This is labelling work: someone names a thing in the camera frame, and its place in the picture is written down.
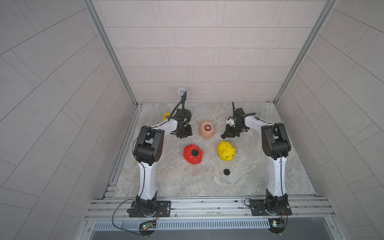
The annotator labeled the yellow triangular block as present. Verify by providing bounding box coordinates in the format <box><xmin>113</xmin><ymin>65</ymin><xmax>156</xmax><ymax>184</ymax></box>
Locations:
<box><xmin>163</xmin><ymin>113</ymin><xmax>171</xmax><ymax>121</ymax></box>

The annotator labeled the black microphone stand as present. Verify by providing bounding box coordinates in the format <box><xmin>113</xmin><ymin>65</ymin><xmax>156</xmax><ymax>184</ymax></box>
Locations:
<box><xmin>178</xmin><ymin>88</ymin><xmax>187</xmax><ymax>105</ymax></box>

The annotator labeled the black plug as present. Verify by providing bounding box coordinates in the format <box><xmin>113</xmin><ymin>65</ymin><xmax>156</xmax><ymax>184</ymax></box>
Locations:
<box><xmin>191</xmin><ymin>149</ymin><xmax>200</xmax><ymax>157</ymax></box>
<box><xmin>224</xmin><ymin>169</ymin><xmax>231</xmax><ymax>176</ymax></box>

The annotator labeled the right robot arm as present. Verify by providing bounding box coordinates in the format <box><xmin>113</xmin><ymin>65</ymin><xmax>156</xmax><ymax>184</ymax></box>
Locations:
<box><xmin>222</xmin><ymin>107</ymin><xmax>292</xmax><ymax>216</ymax></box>

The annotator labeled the right circuit board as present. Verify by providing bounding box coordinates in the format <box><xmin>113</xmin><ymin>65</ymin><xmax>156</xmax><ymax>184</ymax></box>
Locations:
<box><xmin>268</xmin><ymin>219</ymin><xmax>286</xmax><ymax>234</ymax></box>

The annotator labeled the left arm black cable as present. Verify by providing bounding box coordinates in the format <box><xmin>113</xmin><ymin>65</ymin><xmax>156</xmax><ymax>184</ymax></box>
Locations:
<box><xmin>167</xmin><ymin>90</ymin><xmax>189</xmax><ymax>122</ymax></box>

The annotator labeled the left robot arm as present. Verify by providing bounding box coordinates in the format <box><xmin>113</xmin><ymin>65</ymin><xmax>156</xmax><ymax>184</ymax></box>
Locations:
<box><xmin>128</xmin><ymin>108</ymin><xmax>192</xmax><ymax>218</ymax></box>

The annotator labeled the left circuit board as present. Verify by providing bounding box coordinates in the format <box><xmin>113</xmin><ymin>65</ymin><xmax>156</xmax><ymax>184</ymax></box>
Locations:
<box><xmin>139</xmin><ymin>221</ymin><xmax>157</xmax><ymax>232</ymax></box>

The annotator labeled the pink piggy bank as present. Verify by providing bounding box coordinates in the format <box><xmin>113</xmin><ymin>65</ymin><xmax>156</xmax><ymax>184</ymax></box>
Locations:
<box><xmin>199</xmin><ymin>121</ymin><xmax>215</xmax><ymax>140</ymax></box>

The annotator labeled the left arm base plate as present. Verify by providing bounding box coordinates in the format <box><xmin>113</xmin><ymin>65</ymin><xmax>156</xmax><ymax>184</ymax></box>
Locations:
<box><xmin>127</xmin><ymin>200</ymin><xmax>172</xmax><ymax>218</ymax></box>

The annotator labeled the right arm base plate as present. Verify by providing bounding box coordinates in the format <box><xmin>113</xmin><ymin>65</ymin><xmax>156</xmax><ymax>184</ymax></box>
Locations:
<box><xmin>249</xmin><ymin>198</ymin><xmax>292</xmax><ymax>216</ymax></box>

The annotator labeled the circuit board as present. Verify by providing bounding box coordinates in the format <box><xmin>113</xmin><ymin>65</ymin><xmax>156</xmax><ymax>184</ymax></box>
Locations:
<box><xmin>139</xmin><ymin>221</ymin><xmax>157</xmax><ymax>232</ymax></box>
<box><xmin>268</xmin><ymin>219</ymin><xmax>286</xmax><ymax>234</ymax></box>

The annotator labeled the yellow piggy bank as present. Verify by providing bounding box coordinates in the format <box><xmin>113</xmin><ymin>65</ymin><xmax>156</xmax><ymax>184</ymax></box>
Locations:
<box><xmin>217</xmin><ymin>141</ymin><xmax>236</xmax><ymax>162</ymax></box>

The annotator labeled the aluminium mounting rail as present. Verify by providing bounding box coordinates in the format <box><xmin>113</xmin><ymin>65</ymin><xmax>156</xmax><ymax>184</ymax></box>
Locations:
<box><xmin>85</xmin><ymin>195</ymin><xmax>335</xmax><ymax>221</ymax></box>

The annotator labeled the red piggy bank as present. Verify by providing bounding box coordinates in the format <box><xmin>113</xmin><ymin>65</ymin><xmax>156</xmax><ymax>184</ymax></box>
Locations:
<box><xmin>183</xmin><ymin>145</ymin><xmax>204</xmax><ymax>165</ymax></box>

